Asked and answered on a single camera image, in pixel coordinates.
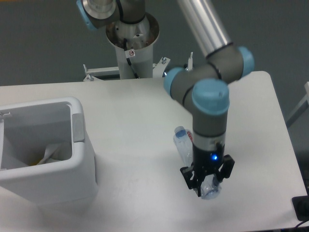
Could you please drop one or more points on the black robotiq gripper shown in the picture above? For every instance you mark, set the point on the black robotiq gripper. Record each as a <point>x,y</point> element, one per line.
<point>207,162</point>

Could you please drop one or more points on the white frame at right edge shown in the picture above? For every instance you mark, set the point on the white frame at right edge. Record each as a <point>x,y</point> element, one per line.
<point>299,109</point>

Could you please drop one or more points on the clear plastic water bottle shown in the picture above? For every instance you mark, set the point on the clear plastic water bottle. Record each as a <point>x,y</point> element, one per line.
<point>210,187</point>

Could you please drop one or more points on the white plastic wrapper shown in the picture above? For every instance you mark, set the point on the white plastic wrapper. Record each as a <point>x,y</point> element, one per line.
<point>56,152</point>

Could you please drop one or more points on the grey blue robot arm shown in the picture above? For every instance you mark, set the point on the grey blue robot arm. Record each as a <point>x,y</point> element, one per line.
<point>203,91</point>

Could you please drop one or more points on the white metal base frame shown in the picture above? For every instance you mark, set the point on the white metal base frame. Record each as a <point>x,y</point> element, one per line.
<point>159,70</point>

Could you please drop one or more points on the white plastic trash can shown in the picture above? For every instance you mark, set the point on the white plastic trash can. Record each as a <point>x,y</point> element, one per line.
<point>26,129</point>

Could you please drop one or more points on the black device at table corner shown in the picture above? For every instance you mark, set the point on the black device at table corner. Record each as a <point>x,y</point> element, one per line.
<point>301,207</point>

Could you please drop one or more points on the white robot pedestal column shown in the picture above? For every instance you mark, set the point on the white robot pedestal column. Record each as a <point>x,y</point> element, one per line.
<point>133,45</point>

